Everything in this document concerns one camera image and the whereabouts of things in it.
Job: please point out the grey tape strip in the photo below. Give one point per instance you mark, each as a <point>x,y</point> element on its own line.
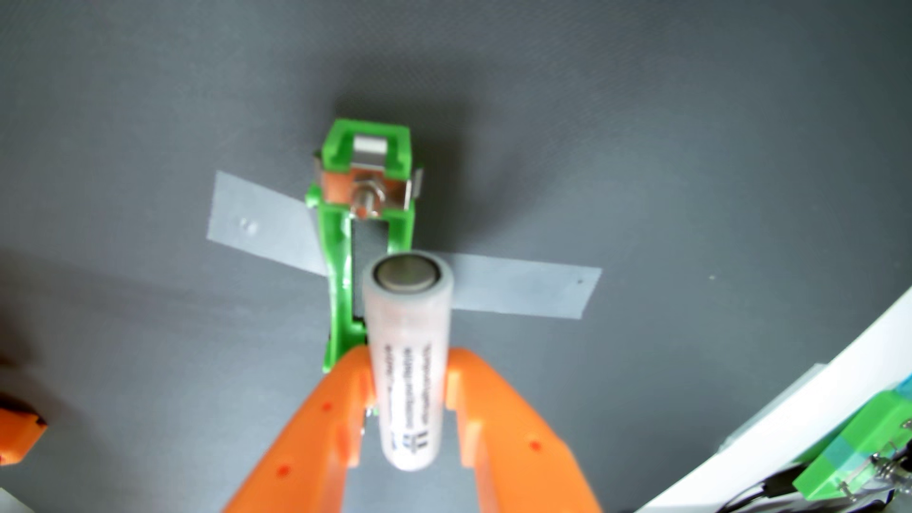
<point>513,285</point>

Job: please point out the green battery holder with bolts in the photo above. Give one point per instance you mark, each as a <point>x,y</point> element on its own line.
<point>331,242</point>

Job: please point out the white cylindrical battery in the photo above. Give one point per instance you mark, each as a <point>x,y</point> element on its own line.
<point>410,356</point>

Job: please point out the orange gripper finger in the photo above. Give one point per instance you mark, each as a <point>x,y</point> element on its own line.
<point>299,456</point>
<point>527,456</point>

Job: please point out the green holder with teal tape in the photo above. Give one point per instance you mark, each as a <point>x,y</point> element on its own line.
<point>855,442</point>

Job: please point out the orange robot part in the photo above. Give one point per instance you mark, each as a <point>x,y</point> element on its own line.
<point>18,434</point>

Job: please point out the dark grey mat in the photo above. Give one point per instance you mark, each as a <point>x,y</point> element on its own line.
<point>677,178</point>

